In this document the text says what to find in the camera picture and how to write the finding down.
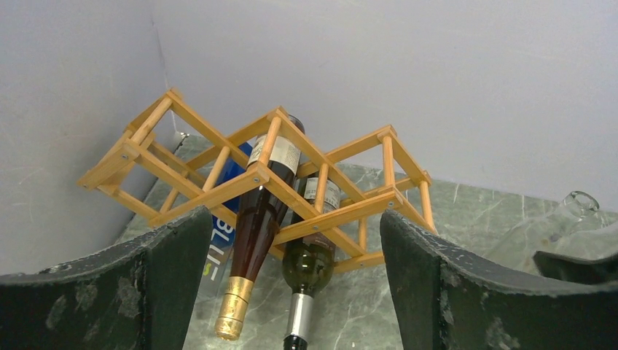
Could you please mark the wooden wine rack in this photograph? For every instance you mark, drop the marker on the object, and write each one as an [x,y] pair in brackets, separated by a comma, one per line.
[237,163]

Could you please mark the clear glass bottle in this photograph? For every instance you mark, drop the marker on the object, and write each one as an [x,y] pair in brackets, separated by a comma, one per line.
[557,231]

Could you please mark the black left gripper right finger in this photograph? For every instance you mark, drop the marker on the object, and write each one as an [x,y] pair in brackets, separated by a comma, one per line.
[446,297]

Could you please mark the dark bottle silver cap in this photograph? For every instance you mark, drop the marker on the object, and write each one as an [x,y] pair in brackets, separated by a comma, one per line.
[307,267]

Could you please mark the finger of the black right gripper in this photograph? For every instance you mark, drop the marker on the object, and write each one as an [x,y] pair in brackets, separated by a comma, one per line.
[577,270]

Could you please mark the red wine bottle gold cap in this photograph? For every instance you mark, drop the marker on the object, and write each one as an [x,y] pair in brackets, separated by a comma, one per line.
[259,218]

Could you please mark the blue labelled clear bottle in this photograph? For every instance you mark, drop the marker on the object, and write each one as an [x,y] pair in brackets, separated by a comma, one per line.
[220,248]

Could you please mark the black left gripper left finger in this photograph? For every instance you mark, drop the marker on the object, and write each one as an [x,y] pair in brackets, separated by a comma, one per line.
[135,295]

